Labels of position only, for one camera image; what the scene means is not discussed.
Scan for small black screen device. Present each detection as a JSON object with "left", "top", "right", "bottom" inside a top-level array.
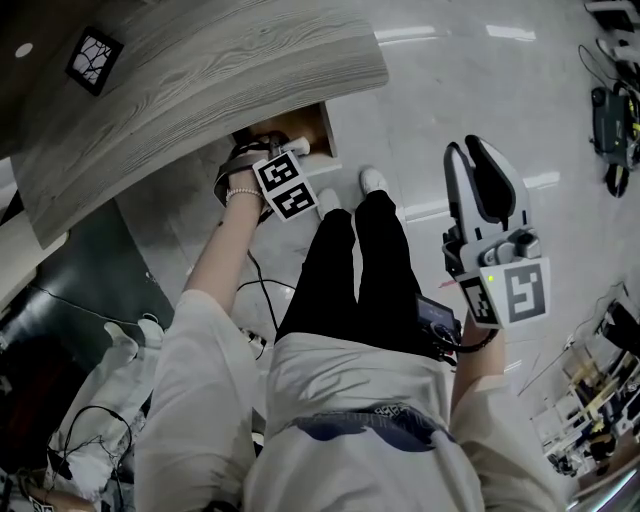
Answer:
[{"left": 413, "top": 293, "right": 462, "bottom": 362}]

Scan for black tool bag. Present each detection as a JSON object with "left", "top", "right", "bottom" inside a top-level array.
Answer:
[{"left": 590, "top": 82, "right": 640, "bottom": 172}]

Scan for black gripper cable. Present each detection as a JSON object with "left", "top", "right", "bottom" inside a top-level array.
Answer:
[{"left": 235, "top": 207, "right": 297, "bottom": 334}]

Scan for person's left hand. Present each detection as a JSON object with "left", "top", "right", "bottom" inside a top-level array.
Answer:
[{"left": 227, "top": 167, "right": 263, "bottom": 195}]

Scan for grey wooden desk with shelves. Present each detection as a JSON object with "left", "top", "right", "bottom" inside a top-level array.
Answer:
[{"left": 0, "top": 0, "right": 391, "bottom": 250}]

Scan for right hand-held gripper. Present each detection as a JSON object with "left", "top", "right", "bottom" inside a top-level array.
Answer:
[{"left": 441, "top": 135, "right": 552, "bottom": 330}]

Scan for person's white shoe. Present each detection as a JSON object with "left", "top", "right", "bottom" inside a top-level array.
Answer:
[
  {"left": 358, "top": 166, "right": 391, "bottom": 200},
  {"left": 315, "top": 187, "right": 342, "bottom": 222}
]

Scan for person's right forearm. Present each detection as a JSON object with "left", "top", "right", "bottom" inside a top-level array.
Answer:
[{"left": 448, "top": 319, "right": 512, "bottom": 437}]

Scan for wooden drawer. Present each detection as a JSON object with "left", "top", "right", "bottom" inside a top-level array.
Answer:
[{"left": 231, "top": 98, "right": 345, "bottom": 177}]

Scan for person's white printed sweatshirt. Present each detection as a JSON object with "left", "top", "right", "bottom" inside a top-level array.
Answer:
[{"left": 133, "top": 288, "right": 569, "bottom": 512}]

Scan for person's left white shoe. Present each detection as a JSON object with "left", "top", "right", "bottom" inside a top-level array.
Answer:
[{"left": 315, "top": 187, "right": 342, "bottom": 222}]

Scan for white power strip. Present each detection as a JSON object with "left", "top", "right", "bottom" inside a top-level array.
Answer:
[{"left": 238, "top": 327, "right": 270, "bottom": 359}]

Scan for white metal shelf rack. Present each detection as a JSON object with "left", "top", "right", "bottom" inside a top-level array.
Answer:
[{"left": 529, "top": 282, "right": 640, "bottom": 481}]

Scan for person's right white shoe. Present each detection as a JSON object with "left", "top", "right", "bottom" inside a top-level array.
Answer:
[{"left": 358, "top": 166, "right": 391, "bottom": 200}]

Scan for person's left forearm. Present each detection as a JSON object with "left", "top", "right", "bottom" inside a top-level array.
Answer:
[{"left": 181, "top": 192, "right": 266, "bottom": 321}]

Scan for pearl bracelet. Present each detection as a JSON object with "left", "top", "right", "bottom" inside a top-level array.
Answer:
[{"left": 224, "top": 186, "right": 265, "bottom": 205}]

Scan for black cable bundle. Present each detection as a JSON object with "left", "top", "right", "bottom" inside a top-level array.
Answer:
[{"left": 46, "top": 403, "right": 135, "bottom": 512}]

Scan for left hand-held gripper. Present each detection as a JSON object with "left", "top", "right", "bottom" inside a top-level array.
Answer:
[{"left": 251, "top": 131, "right": 320, "bottom": 223}]

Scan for person's black trousers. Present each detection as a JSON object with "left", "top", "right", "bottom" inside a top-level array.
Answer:
[{"left": 275, "top": 189, "right": 444, "bottom": 361}]

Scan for black looped device cable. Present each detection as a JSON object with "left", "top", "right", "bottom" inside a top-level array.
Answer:
[{"left": 433, "top": 323, "right": 503, "bottom": 355}]

